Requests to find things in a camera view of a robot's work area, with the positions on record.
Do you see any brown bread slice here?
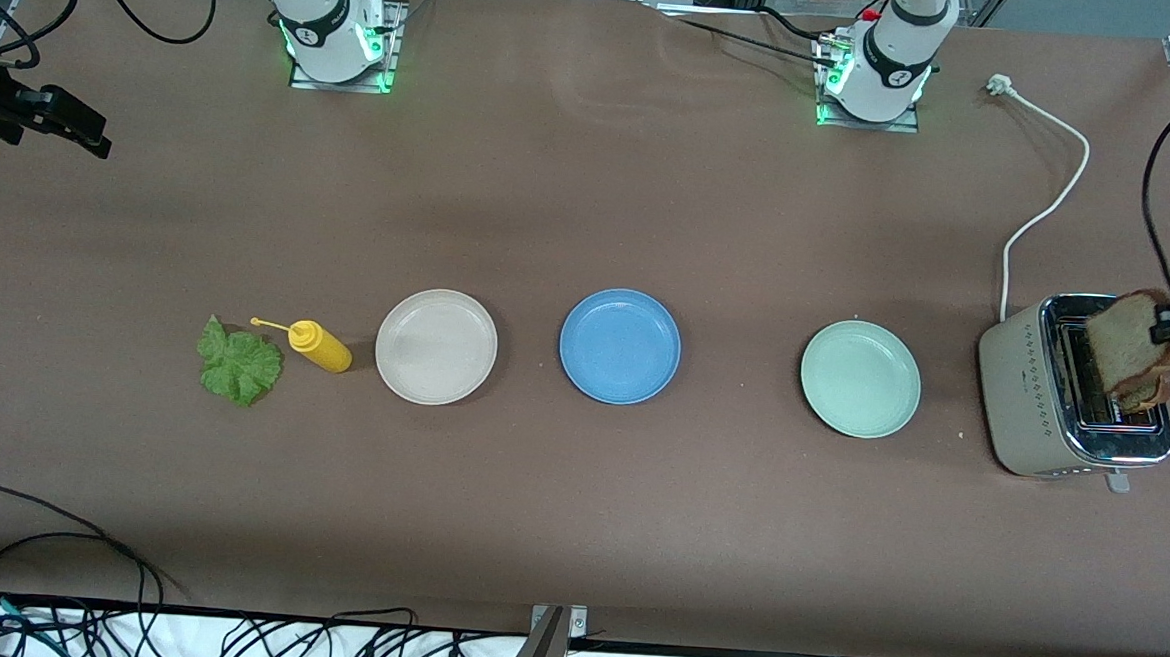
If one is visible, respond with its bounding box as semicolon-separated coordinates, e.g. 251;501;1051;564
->
1082;287;1170;397
1119;369;1170;417

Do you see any green lettuce leaf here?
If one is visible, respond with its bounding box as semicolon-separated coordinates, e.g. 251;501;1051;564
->
192;313;287;411

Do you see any yellow squeeze sauce bottle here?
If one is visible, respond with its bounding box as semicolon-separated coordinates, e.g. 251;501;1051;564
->
247;316;356;374

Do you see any mint green plate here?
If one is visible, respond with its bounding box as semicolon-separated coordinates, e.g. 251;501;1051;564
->
797;317;926;442

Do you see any beige plate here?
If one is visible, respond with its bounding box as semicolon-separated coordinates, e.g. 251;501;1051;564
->
372;286;502;409

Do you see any blue plate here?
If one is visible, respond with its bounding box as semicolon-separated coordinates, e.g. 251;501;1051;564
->
555;285;686;410

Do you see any beige chrome two-slot toaster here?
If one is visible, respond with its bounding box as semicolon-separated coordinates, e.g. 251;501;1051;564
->
971;287;1170;497

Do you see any white toaster power cable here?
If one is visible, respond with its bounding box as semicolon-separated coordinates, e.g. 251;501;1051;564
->
974;73;1097;328

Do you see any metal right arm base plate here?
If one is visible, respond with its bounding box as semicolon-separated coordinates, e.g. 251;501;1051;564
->
289;0;408;96

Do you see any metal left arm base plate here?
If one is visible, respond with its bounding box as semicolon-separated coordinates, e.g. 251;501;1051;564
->
811;30;927;135

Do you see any black cable loop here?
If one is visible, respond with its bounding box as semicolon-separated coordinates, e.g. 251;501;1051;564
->
0;483;195;614

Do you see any black arm base cable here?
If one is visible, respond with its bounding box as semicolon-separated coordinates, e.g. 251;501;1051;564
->
659;0;848;71

